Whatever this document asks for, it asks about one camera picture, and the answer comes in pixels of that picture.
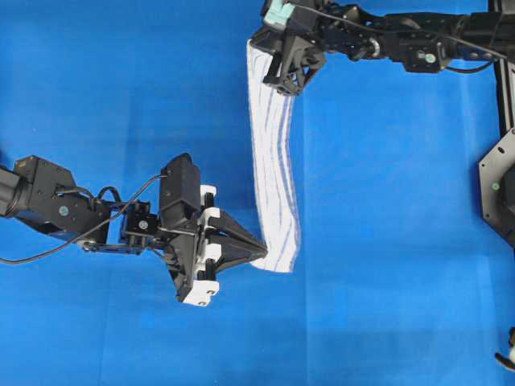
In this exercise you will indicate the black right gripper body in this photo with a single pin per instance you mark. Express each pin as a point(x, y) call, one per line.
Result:
point(328, 25)

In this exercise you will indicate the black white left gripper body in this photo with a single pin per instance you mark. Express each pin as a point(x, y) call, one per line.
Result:
point(186, 253)

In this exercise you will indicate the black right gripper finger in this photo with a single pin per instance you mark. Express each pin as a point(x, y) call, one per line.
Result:
point(268, 40)
point(293, 67)

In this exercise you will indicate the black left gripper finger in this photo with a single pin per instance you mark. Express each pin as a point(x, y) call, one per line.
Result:
point(227, 255)
point(228, 225)

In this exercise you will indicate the blue white striped towel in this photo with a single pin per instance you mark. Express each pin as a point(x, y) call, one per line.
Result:
point(274, 186)

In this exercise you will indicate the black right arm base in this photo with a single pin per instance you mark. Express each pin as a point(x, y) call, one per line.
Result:
point(496, 172)

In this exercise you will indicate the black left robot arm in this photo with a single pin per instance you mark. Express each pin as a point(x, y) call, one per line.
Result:
point(45, 197)

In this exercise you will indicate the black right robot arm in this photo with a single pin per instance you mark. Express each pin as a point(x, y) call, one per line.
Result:
point(425, 42)

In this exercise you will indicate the blue table cloth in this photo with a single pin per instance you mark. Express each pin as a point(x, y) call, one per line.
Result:
point(399, 281)

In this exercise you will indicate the black white clip object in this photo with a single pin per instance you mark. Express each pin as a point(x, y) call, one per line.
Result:
point(508, 361)

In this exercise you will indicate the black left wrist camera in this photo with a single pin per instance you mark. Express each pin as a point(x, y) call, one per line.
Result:
point(179, 195)

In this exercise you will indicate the black aluminium frame post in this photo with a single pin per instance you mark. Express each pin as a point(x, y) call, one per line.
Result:
point(504, 72)

